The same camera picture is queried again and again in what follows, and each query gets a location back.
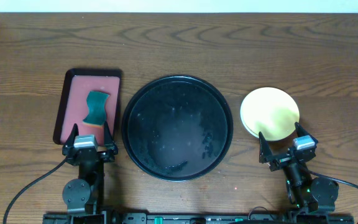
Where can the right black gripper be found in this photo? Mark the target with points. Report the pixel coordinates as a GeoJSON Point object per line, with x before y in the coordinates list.
{"type": "Point", "coordinates": [277, 155]}

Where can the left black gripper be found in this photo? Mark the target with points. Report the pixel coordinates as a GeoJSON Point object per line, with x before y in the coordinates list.
{"type": "Point", "coordinates": [89, 153]}

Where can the yellow plate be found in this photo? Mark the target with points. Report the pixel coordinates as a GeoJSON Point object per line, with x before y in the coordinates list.
{"type": "Point", "coordinates": [271, 111]}

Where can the green orange sponge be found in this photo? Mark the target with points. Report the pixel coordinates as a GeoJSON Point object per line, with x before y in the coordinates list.
{"type": "Point", "coordinates": [96, 102]}

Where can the light green plate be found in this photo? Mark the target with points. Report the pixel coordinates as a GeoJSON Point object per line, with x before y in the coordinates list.
{"type": "Point", "coordinates": [242, 115]}

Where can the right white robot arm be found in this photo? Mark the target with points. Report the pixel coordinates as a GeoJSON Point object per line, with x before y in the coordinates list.
{"type": "Point", "coordinates": [314, 195]}

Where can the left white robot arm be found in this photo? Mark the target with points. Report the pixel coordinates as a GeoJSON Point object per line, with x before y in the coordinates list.
{"type": "Point", "coordinates": [84, 195]}

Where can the rectangular red black tray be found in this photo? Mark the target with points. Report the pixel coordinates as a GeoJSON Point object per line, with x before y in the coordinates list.
{"type": "Point", "coordinates": [73, 108]}

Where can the round black tray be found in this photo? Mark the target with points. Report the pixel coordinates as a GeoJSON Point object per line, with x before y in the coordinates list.
{"type": "Point", "coordinates": [177, 128]}

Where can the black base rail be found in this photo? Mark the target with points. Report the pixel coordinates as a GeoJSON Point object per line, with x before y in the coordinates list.
{"type": "Point", "coordinates": [143, 218]}

